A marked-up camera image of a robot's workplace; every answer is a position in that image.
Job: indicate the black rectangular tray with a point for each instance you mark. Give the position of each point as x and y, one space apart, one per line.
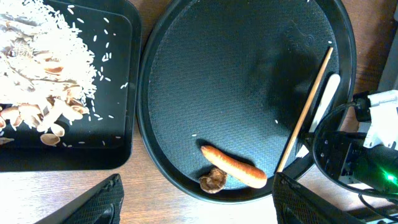
103 138

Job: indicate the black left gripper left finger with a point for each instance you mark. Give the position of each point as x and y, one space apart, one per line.
101 204

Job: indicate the wooden chopstick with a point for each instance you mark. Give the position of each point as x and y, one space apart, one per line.
304 112

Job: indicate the white plastic fork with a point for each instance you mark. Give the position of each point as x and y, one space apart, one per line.
327 96

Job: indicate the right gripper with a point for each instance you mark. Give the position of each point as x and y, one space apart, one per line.
364 163

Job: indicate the orange carrot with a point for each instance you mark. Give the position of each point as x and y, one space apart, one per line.
245 173

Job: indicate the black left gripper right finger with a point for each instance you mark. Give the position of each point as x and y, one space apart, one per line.
294 203

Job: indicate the brown food scrap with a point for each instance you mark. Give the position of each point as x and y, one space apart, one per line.
213 182

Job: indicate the rice and shells pile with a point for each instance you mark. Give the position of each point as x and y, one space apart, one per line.
47 70

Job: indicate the round black tray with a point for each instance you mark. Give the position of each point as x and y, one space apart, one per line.
236 75

